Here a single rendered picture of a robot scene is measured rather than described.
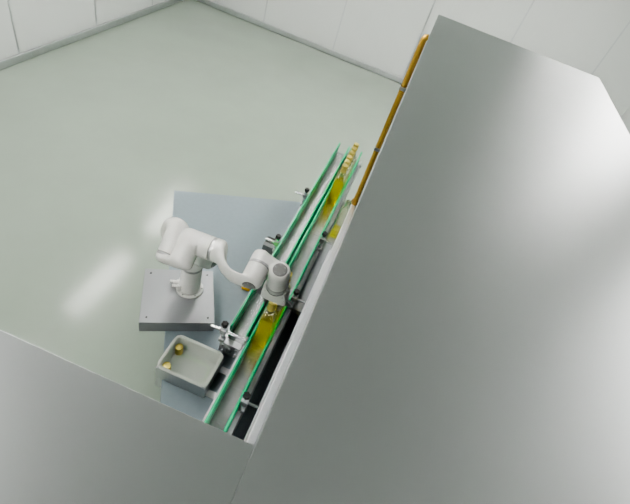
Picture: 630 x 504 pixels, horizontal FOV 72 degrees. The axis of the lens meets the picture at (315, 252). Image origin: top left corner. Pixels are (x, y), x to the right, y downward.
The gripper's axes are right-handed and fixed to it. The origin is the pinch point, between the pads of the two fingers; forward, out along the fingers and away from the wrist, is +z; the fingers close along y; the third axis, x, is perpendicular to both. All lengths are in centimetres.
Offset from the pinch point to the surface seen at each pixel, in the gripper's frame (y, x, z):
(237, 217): 47, -67, 60
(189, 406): 15, 42, 30
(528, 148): -44, -14, -97
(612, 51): -244, -574, 131
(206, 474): -13, 66, -119
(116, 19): 358, -359, 208
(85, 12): 360, -314, 177
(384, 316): -23, 45, -113
